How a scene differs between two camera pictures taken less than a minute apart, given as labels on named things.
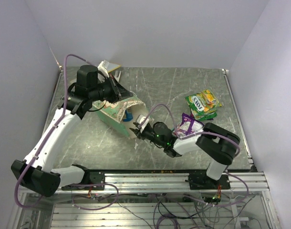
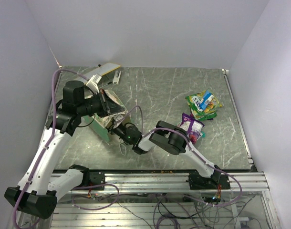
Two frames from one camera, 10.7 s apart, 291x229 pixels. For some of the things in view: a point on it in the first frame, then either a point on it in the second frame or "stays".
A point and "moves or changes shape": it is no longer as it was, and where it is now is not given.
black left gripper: [119, 92] → [108, 106]
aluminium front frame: [168, 183] stays
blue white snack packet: [129, 116] → [210, 102]
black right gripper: [138, 132] → [112, 130]
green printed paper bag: [112, 112] moves or changes shape
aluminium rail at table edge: [238, 119] stays
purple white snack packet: [188, 126] stays
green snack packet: [203, 105] stays
